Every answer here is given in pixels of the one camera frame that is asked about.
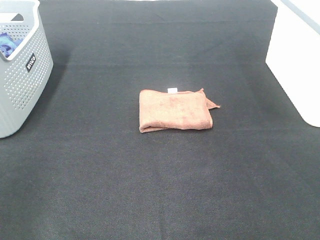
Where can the white plastic basket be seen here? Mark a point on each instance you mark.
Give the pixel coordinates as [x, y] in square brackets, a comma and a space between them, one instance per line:
[293, 55]

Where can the brown microfiber towel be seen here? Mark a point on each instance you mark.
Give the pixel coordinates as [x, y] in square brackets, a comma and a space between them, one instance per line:
[183, 110]

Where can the grey perforated laundry basket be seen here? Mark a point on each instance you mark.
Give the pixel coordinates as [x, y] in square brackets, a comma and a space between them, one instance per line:
[25, 73]

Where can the blue cloth in basket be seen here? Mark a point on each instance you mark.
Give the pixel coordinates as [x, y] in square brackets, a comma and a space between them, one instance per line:
[8, 45]

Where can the black table cloth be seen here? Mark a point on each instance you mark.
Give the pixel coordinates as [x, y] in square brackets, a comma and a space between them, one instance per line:
[80, 169]

